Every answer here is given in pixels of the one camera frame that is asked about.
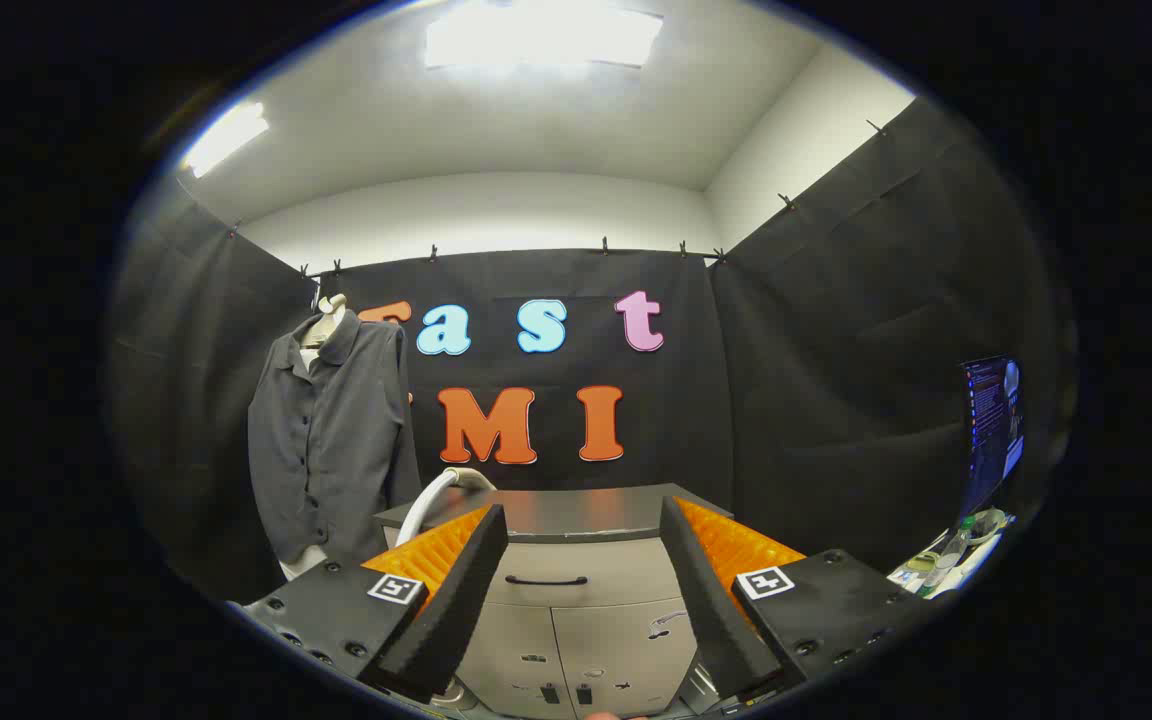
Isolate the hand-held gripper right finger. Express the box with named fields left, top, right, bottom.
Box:
left=659, top=495, right=922, bottom=704

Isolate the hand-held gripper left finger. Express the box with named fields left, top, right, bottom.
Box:
left=236, top=503, right=510, bottom=704

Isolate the white garment steamer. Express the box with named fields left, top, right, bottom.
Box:
left=394, top=467, right=499, bottom=548

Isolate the dark grey button shirt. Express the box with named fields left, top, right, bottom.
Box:
left=247, top=308, right=423, bottom=566

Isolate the cream plastic clothes hanger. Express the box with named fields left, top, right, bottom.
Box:
left=298, top=293, right=349, bottom=351

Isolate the grey cabinet with drawers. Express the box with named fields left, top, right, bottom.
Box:
left=373, top=483, right=737, bottom=720

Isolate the clear plastic bottle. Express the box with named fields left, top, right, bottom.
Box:
left=921, top=515, right=977, bottom=599

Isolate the computer monitor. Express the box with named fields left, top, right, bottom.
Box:
left=960, top=355, right=1027, bottom=521

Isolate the narrow ceiling light panel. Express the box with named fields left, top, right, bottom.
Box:
left=181, top=100, right=270, bottom=179

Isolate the large ceiling light panel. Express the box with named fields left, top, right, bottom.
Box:
left=423, top=5, right=665, bottom=71

